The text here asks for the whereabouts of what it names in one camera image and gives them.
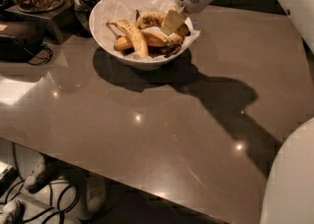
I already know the lying yellow banana underneath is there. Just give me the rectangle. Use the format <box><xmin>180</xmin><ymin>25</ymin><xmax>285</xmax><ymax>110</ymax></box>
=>
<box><xmin>113</xmin><ymin>30</ymin><xmax>184</xmax><ymax>52</ymax></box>

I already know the dark overripe banana right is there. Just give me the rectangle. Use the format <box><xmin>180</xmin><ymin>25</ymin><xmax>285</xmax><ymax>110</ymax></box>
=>
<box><xmin>148</xmin><ymin>44</ymin><xmax>182</xmax><ymax>58</ymax></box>

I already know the white sock foot left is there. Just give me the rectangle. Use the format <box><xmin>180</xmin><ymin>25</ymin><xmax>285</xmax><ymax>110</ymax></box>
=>
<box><xmin>24</xmin><ymin>155</ymin><xmax>60</xmax><ymax>193</ymax></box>

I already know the white bowl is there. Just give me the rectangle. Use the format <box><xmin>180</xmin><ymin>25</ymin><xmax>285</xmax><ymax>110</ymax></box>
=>
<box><xmin>88</xmin><ymin>0</ymin><xmax>195</xmax><ymax>72</ymax></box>

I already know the white sock foot corner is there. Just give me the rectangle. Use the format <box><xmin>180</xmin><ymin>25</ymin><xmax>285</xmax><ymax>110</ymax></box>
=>
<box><xmin>0</xmin><ymin>200</ymin><xmax>22</xmax><ymax>224</ymax></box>

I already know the scoop with white handle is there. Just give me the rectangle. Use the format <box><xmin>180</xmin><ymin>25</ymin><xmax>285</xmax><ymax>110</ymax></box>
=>
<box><xmin>73</xmin><ymin>0</ymin><xmax>90</xmax><ymax>13</ymax></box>

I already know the black device with cable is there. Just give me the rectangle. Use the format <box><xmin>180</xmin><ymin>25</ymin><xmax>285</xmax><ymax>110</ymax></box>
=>
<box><xmin>0</xmin><ymin>21</ymin><xmax>53</xmax><ymax>66</ymax></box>

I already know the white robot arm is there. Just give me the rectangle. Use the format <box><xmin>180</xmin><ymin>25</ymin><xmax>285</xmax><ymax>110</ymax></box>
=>
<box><xmin>156</xmin><ymin>0</ymin><xmax>313</xmax><ymax>224</ymax></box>

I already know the black floor cable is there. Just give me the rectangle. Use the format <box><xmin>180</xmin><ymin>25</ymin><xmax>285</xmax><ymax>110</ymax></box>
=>
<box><xmin>3</xmin><ymin>142</ymin><xmax>82</xmax><ymax>224</ymax></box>

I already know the white paper liner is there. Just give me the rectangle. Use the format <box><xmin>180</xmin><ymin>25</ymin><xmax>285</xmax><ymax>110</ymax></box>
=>
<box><xmin>91</xmin><ymin>0</ymin><xmax>201</xmax><ymax>64</ymax></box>

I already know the spotted yellow banana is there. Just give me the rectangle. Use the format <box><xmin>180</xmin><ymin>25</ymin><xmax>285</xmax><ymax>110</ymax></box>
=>
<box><xmin>106</xmin><ymin>20</ymin><xmax>148</xmax><ymax>58</ymax></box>
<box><xmin>136</xmin><ymin>12</ymin><xmax>190</xmax><ymax>36</ymax></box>

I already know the white sock foot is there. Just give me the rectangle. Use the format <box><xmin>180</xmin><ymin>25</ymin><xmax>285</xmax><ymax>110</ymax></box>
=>
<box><xmin>24</xmin><ymin>155</ymin><xmax>60</xmax><ymax>193</ymax></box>
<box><xmin>86</xmin><ymin>174</ymin><xmax>106</xmax><ymax>213</ymax></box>

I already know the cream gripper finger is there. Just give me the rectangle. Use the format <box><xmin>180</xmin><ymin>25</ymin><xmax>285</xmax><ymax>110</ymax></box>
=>
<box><xmin>161</xmin><ymin>8</ymin><xmax>186</xmax><ymax>35</ymax></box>

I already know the grey metal stand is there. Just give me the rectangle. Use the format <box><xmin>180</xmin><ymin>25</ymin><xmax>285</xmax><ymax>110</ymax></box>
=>
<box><xmin>5</xmin><ymin>0</ymin><xmax>77</xmax><ymax>44</ymax></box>

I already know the white sock foot right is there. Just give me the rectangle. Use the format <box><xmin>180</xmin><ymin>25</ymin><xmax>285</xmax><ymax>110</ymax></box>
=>
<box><xmin>86</xmin><ymin>174</ymin><xmax>106</xmax><ymax>213</ymax></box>

